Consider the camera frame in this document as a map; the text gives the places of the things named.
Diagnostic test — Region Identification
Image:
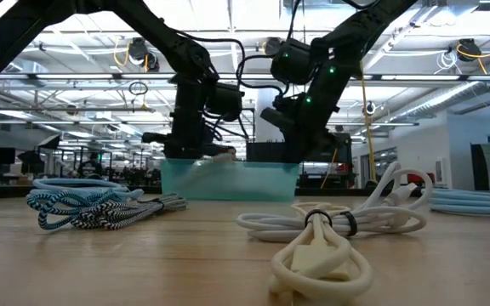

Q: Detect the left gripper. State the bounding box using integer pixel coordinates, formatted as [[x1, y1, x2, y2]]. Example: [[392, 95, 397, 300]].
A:
[[142, 76, 237, 161]]

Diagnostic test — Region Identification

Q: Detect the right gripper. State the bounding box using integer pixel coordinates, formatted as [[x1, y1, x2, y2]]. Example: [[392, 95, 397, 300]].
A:
[[289, 101, 352, 165]]

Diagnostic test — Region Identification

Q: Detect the translucent green plastic bin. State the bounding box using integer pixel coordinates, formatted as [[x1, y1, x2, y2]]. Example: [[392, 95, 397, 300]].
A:
[[159, 157, 301, 202]]

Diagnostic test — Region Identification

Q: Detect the white short cable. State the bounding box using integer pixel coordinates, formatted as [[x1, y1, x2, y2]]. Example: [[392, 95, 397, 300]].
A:
[[235, 161, 434, 244]]

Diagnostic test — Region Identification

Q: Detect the grey braided short cable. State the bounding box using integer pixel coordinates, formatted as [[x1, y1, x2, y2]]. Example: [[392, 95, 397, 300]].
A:
[[70, 192, 189, 231]]

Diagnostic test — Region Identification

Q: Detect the cream short cable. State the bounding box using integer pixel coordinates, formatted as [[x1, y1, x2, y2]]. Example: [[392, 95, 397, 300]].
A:
[[269, 201, 374, 298]]

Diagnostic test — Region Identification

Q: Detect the light blue cable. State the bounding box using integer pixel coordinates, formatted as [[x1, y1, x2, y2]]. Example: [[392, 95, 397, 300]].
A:
[[31, 178, 144, 203], [430, 188, 490, 217]]

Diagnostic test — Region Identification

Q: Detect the teal white braided cable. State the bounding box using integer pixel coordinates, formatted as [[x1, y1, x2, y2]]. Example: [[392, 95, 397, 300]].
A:
[[26, 190, 144, 232]]

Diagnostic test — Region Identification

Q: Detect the black box with antennas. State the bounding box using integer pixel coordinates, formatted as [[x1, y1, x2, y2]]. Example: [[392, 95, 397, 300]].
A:
[[245, 141, 291, 165]]

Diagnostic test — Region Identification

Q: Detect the white building column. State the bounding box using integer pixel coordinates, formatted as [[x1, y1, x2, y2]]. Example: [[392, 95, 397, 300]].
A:
[[254, 87, 289, 145]]

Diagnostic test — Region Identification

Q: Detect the long ceiling light strip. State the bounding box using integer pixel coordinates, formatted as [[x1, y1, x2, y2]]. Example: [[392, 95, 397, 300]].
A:
[[0, 72, 490, 82]]

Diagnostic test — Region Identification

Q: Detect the yellow hanging cord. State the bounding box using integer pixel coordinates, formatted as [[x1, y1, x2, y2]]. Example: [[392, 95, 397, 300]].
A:
[[357, 59, 378, 182]]

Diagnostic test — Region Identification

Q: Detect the black hanging cable loop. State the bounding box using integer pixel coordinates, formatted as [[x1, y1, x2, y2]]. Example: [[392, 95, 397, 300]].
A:
[[128, 81, 149, 97]]

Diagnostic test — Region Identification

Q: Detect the black ceiling cord reel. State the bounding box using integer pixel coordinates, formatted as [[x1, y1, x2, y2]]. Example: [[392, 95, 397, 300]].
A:
[[263, 37, 280, 56], [456, 37, 483, 64], [126, 37, 161, 73]]

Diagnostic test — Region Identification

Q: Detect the silver ceiling duct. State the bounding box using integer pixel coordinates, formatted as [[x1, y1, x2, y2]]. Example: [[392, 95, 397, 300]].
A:
[[387, 80, 490, 124]]

